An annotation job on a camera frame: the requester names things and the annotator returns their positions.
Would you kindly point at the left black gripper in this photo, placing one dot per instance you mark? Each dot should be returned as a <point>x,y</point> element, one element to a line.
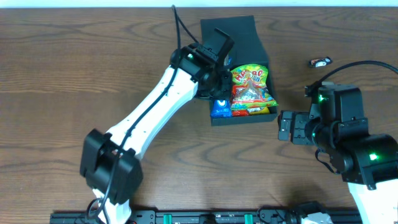
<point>224,78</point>

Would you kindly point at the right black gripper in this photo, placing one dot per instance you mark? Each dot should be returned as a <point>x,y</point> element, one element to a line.
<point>294,127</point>

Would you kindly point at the blue Oreo cookie pack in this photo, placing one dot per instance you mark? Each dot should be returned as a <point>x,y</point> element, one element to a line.
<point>222,107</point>

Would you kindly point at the yellow sweets bag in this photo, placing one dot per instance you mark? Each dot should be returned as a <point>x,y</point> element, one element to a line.
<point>259,110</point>

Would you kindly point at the green Haribo gummy bag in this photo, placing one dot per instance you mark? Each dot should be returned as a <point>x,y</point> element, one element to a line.
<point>250,89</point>

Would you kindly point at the red candy bag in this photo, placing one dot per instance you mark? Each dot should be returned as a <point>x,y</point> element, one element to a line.
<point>240,113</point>

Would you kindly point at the black gift box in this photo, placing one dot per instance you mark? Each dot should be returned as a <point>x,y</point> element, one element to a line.
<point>247,49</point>

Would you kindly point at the black Mars mini bar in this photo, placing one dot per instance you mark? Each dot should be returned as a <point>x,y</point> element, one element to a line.
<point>319,62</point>

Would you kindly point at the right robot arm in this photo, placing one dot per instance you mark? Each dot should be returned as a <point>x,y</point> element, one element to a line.
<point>336,125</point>

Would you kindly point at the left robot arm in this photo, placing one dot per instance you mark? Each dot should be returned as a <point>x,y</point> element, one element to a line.
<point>111,161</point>

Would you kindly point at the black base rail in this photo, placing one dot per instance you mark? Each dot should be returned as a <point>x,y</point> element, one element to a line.
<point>310,212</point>

